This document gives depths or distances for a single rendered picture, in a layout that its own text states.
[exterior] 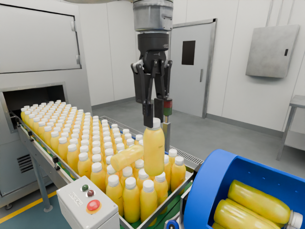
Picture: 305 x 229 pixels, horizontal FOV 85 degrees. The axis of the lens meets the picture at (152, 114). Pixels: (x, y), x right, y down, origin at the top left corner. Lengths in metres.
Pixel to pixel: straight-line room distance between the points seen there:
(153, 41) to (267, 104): 3.60
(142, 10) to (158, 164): 0.40
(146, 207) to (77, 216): 0.24
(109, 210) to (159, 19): 0.51
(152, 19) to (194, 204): 0.45
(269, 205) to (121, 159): 0.49
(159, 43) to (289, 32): 3.25
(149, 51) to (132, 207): 0.55
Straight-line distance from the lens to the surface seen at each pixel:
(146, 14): 0.40
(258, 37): 3.65
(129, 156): 0.70
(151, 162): 0.52
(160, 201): 0.74
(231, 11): 4.11
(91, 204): 0.57
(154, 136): 0.47
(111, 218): 0.57
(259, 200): 0.62
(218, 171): 0.50
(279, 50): 3.57
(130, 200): 0.68
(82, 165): 0.86
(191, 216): 0.52
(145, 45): 0.40
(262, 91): 3.87
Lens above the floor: 1.52
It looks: 20 degrees down
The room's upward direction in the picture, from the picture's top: straight up
